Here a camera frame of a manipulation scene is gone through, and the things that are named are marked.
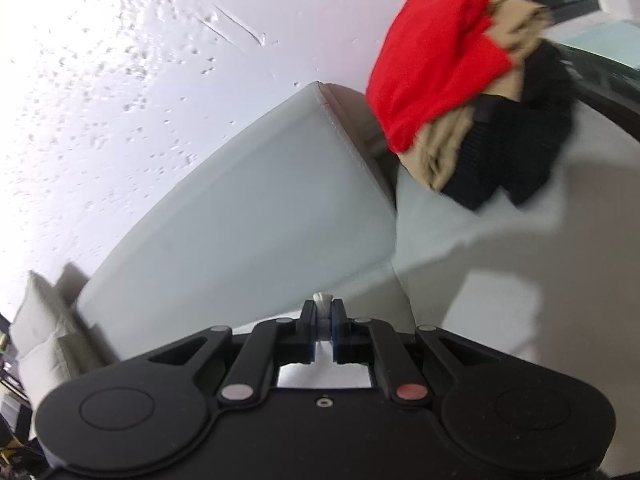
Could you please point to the light grey sofa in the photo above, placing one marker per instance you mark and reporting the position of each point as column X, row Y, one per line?
column 250, row 220

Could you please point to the glass coffee table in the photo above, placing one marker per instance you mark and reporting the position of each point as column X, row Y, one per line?
column 600, row 45

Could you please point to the white hooded sweatshirt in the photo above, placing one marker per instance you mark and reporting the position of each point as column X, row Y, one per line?
column 322, row 305

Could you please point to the stack of folded clothes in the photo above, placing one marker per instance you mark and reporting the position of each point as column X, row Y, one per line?
column 445, row 146

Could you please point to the beige cushion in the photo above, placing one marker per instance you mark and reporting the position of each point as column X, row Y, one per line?
column 40, row 340

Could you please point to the black folded garment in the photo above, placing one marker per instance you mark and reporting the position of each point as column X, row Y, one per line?
column 510, row 150

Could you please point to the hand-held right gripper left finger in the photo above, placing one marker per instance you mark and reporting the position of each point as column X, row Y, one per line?
column 313, row 330

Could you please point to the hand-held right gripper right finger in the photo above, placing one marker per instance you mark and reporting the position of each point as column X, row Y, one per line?
column 337, row 332

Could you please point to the red folded garment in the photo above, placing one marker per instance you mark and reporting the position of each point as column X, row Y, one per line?
column 430, row 70

